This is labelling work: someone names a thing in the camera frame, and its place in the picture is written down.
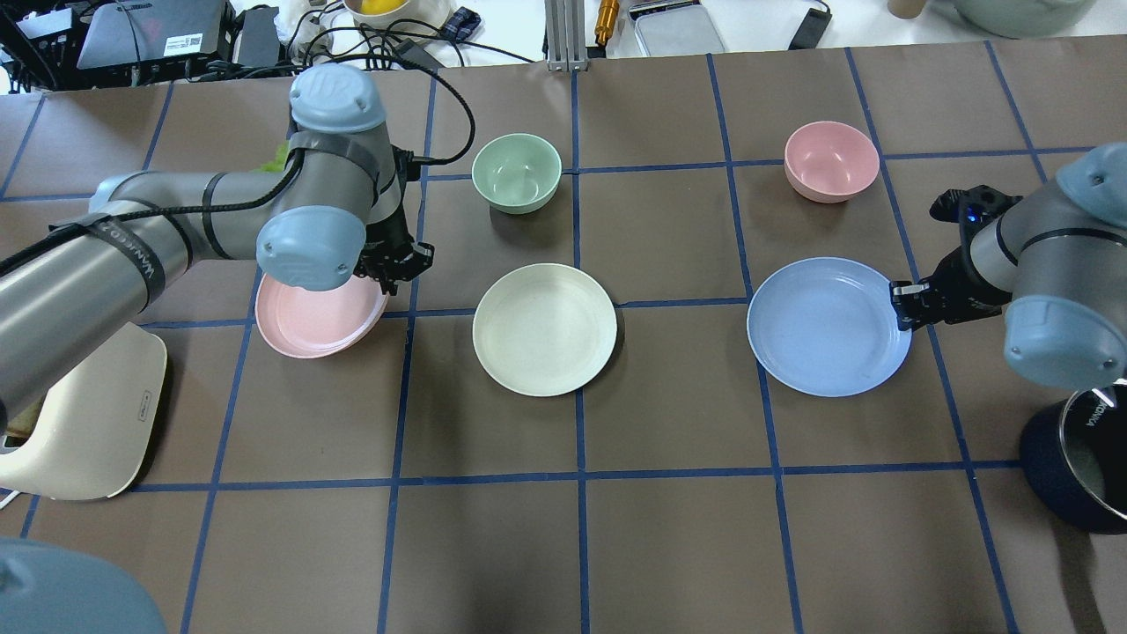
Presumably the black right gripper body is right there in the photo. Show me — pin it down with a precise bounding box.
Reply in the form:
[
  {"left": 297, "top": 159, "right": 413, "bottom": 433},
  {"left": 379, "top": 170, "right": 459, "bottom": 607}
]
[{"left": 891, "top": 185, "right": 1023, "bottom": 330}]

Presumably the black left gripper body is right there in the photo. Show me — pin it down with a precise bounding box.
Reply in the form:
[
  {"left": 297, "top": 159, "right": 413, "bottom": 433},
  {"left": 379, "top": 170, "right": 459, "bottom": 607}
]
[{"left": 354, "top": 145, "right": 435, "bottom": 296}]

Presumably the pink plate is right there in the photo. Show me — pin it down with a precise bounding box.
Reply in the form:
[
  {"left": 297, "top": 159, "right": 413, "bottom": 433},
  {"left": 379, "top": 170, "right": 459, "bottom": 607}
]
[{"left": 254, "top": 276, "right": 389, "bottom": 358}]

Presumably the blue plate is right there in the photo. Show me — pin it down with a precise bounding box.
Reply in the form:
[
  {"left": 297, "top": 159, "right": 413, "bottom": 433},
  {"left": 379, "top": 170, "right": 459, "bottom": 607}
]
[{"left": 746, "top": 257, "right": 912, "bottom": 398}]

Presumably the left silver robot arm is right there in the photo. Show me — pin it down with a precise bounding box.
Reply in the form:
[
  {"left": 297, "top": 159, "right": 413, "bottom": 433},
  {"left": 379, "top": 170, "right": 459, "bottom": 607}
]
[{"left": 1, "top": 63, "right": 434, "bottom": 425}]

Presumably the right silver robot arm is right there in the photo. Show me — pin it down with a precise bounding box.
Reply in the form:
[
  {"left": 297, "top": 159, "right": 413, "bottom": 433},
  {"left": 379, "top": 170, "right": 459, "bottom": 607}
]
[{"left": 889, "top": 142, "right": 1126, "bottom": 394}]

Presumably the green lettuce leaf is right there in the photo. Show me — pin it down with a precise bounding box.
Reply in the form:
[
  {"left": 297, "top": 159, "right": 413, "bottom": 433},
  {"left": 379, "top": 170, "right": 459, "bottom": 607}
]
[{"left": 254, "top": 141, "right": 290, "bottom": 173}]

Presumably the green bowl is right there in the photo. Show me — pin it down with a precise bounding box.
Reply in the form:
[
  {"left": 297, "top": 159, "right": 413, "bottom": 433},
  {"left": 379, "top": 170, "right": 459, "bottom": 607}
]
[{"left": 471, "top": 133, "right": 564, "bottom": 214}]

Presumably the cream white plate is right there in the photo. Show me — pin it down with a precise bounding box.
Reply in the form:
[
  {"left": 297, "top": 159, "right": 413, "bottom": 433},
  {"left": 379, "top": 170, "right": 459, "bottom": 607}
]
[{"left": 472, "top": 264, "right": 616, "bottom": 398}]

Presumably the pink bowl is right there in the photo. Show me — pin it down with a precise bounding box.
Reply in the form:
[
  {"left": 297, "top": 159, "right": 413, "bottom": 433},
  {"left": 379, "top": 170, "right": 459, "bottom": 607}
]
[{"left": 784, "top": 120, "right": 880, "bottom": 203}]

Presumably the dark blue pot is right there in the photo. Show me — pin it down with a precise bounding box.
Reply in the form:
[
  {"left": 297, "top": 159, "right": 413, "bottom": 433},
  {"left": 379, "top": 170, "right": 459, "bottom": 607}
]
[{"left": 1019, "top": 381, "right": 1126, "bottom": 534}]

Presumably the beige bowl with toys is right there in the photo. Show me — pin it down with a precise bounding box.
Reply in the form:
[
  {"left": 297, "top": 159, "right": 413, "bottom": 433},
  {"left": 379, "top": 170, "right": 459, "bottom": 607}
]
[{"left": 343, "top": 1, "right": 455, "bottom": 33}]

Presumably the yellow toy fruit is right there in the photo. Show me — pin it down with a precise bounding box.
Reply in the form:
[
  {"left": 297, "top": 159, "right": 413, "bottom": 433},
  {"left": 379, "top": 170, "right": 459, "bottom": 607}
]
[{"left": 358, "top": 0, "right": 408, "bottom": 16}]

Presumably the black power adapter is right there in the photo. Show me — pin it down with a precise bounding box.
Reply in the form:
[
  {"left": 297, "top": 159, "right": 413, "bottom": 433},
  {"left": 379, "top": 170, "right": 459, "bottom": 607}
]
[{"left": 788, "top": 8, "right": 833, "bottom": 51}]

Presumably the orange metal cylinder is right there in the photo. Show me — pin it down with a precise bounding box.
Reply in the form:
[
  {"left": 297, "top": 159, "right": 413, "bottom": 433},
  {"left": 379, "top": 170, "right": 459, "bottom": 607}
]
[{"left": 594, "top": 0, "right": 620, "bottom": 48}]

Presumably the black computer box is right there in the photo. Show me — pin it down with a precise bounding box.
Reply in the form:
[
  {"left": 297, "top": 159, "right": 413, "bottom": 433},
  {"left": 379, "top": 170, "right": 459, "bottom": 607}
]
[{"left": 76, "top": 1, "right": 236, "bottom": 71}]

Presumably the white toaster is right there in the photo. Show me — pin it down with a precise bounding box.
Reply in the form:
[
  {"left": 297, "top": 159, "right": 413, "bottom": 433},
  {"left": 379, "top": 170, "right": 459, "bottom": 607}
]
[{"left": 1, "top": 324, "right": 168, "bottom": 500}]

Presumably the aluminium frame post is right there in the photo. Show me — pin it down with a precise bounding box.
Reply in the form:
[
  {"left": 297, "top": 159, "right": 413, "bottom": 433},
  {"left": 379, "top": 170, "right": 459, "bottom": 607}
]
[{"left": 544, "top": 0, "right": 589, "bottom": 72}]

